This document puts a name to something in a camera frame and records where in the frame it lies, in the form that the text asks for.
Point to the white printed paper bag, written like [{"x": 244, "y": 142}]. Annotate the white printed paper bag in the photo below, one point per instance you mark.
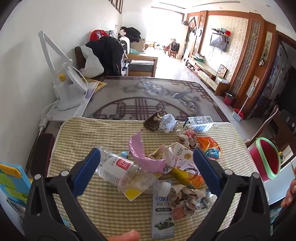
[{"x": 182, "y": 160}]

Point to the carved wooden chair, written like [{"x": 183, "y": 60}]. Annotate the carved wooden chair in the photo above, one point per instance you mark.
[{"x": 266, "y": 125}]

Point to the dark brown chair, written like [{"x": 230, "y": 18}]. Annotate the dark brown chair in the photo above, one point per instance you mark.
[{"x": 40, "y": 153}]

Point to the red bag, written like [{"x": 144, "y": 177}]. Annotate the red bag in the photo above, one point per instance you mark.
[{"x": 98, "y": 34}]

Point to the crumpled brown paper ball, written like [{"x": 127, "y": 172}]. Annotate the crumpled brown paper ball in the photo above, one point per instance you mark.
[{"x": 187, "y": 139}]

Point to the framed wall picture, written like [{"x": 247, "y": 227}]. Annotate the framed wall picture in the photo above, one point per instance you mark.
[
  {"x": 113, "y": 3},
  {"x": 119, "y": 6}
]

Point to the hanging scroll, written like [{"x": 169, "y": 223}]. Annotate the hanging scroll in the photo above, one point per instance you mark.
[{"x": 266, "y": 48}]

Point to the wall television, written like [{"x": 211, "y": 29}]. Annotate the wall television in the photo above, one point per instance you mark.
[{"x": 218, "y": 42}]

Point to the clear bottle with red label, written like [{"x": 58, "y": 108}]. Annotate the clear bottle with red label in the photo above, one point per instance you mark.
[{"x": 115, "y": 164}]

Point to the colourful plastic toy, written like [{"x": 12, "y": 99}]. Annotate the colourful plastic toy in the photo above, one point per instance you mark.
[{"x": 11, "y": 183}]

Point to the pink wrapper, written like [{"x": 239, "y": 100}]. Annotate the pink wrapper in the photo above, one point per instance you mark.
[{"x": 136, "y": 146}]

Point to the grey patterned tablecloth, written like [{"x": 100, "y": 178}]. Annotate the grey patterned tablecloth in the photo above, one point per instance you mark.
[{"x": 138, "y": 97}]

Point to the wooden sofa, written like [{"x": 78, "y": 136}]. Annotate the wooden sofa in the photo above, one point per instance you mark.
[{"x": 143, "y": 64}]

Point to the broom stick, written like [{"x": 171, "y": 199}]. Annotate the broom stick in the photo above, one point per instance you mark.
[{"x": 246, "y": 99}]

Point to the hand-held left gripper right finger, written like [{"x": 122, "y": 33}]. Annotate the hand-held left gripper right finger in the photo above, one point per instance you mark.
[{"x": 205, "y": 171}]

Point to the black plush toy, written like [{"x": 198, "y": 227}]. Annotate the black plush toy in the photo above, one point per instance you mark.
[{"x": 131, "y": 33}]

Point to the framed star pattern picture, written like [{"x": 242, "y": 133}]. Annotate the framed star pattern picture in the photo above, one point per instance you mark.
[{"x": 222, "y": 71}]

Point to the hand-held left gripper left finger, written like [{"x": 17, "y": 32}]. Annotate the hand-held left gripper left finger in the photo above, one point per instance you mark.
[{"x": 89, "y": 171}]

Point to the wall shelf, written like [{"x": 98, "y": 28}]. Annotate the wall shelf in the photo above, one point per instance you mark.
[{"x": 222, "y": 32}]

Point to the yellow snack bag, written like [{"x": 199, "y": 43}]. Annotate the yellow snack bag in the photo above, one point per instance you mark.
[{"x": 182, "y": 177}]

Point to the person's right hand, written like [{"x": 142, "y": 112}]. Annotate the person's right hand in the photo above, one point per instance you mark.
[{"x": 290, "y": 194}]

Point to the orange snack bag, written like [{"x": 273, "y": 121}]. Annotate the orange snack bag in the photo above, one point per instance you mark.
[{"x": 207, "y": 142}]

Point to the small wooden chair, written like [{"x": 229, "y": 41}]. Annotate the small wooden chair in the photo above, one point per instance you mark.
[{"x": 173, "y": 51}]

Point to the crumpled newspaper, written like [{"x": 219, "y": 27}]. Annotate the crumpled newspaper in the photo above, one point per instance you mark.
[{"x": 185, "y": 204}]

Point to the television cabinet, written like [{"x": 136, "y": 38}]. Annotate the television cabinet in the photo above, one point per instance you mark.
[{"x": 208, "y": 74}]

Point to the white cloth bag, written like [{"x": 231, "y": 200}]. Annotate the white cloth bag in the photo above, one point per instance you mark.
[{"x": 92, "y": 64}]

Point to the wooden chair with jacket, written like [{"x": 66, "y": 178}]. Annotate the wooden chair with jacket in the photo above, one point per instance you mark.
[{"x": 78, "y": 58}]

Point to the red bin with green rim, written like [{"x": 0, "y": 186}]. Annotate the red bin with green rim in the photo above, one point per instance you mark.
[{"x": 266, "y": 157}]

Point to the magazine rack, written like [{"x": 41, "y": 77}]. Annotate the magazine rack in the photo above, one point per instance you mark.
[{"x": 126, "y": 62}]

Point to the red dustpan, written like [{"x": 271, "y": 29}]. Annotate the red dustpan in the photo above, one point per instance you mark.
[{"x": 238, "y": 115}]

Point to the white desk lamp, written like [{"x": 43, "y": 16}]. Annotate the white desk lamp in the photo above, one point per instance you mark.
[{"x": 67, "y": 97}]

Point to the white grey carton box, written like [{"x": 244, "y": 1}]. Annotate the white grey carton box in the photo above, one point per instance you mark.
[{"x": 161, "y": 220}]

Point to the person's left hand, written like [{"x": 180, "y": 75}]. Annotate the person's left hand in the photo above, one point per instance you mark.
[{"x": 124, "y": 236}]

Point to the black jacket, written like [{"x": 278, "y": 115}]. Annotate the black jacket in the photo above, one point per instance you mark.
[{"x": 108, "y": 55}]

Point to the blue printed door curtain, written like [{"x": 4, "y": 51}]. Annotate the blue printed door curtain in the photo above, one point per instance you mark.
[{"x": 272, "y": 88}]

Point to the white blue milk carton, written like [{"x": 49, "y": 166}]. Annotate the white blue milk carton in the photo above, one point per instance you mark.
[{"x": 198, "y": 124}]

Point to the crushed clear bottle white cap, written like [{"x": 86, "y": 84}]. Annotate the crushed clear bottle white cap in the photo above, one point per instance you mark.
[{"x": 143, "y": 180}]

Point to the stack of papers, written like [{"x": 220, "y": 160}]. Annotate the stack of papers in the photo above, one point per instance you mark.
[{"x": 97, "y": 85}]

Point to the white paper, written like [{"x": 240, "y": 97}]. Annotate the white paper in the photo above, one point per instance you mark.
[{"x": 168, "y": 122}]

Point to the yellow cardboard box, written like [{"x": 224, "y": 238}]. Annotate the yellow cardboard box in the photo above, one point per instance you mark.
[{"x": 133, "y": 194}]

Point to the crumpled silver wrapper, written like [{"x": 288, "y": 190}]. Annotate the crumpled silver wrapper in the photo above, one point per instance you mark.
[{"x": 208, "y": 200}]

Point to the small red waste bin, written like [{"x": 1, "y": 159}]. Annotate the small red waste bin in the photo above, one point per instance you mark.
[{"x": 229, "y": 99}]

